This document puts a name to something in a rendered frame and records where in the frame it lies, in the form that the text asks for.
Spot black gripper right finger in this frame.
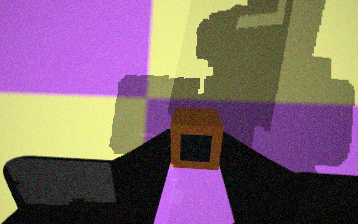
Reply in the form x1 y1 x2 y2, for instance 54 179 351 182
219 132 358 224

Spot brown block with black square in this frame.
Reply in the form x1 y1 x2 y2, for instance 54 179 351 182
170 108 224 170

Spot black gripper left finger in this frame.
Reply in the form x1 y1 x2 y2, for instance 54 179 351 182
3 129 171 224

